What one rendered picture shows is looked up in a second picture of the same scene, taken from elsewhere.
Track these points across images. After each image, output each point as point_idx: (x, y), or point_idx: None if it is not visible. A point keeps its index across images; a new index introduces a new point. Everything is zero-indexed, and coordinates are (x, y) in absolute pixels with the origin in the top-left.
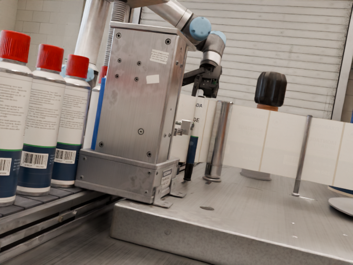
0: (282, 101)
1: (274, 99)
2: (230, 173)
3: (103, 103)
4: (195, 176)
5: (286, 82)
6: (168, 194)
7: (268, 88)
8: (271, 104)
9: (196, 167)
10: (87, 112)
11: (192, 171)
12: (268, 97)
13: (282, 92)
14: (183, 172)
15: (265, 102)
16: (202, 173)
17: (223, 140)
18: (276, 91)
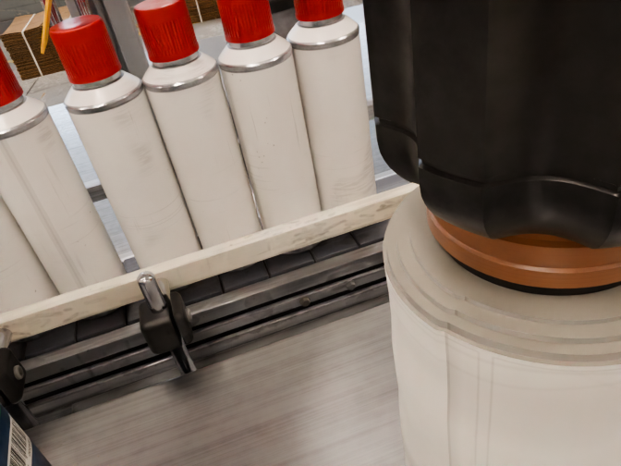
0: (610, 201)
1: (443, 184)
2: (380, 451)
3: None
4: (67, 462)
5: None
6: None
7: (383, 6)
8: (443, 219)
9: (306, 338)
10: (282, 18)
11: (173, 397)
12: (410, 128)
13: (615, 59)
14: (100, 407)
15: (407, 177)
16: (176, 431)
17: None
18: (435, 77)
